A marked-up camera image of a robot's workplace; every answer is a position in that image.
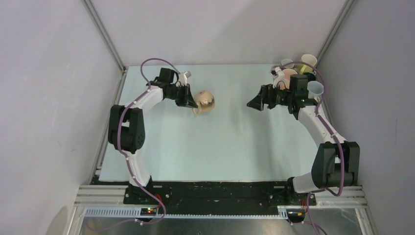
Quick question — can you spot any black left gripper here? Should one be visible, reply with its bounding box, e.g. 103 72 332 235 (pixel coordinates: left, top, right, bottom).
166 83 197 108

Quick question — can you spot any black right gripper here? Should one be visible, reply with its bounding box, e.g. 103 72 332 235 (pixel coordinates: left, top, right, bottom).
246 82 294 111

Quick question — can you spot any tan ceramic mug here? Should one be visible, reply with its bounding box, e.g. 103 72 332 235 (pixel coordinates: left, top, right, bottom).
192 90 215 115

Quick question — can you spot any grey blue mug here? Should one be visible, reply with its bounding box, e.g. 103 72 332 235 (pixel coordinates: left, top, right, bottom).
280 58 295 69

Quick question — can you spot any yellow mug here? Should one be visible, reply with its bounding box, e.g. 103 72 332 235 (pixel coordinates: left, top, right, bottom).
297 54 318 74

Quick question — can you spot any white translucent mug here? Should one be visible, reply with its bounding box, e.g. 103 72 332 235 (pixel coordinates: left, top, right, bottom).
307 81 324 102

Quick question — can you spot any orange mug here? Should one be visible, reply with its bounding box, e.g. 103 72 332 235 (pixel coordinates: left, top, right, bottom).
278 69 298 90

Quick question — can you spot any dark blue mug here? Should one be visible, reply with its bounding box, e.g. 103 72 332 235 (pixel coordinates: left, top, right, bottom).
304 72 317 82

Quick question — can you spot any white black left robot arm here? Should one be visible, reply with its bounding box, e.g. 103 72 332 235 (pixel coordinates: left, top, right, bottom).
108 68 198 204

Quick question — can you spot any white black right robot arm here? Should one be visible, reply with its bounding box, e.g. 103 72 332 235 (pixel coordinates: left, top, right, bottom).
247 74 360 205

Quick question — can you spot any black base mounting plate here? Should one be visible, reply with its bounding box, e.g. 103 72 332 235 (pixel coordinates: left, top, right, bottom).
123 181 307 216

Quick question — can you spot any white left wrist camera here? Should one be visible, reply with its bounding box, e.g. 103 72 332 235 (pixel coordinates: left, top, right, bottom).
176 71 191 87

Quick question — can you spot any aluminium frame rail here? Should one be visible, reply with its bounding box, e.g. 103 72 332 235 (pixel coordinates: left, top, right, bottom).
74 185 370 226

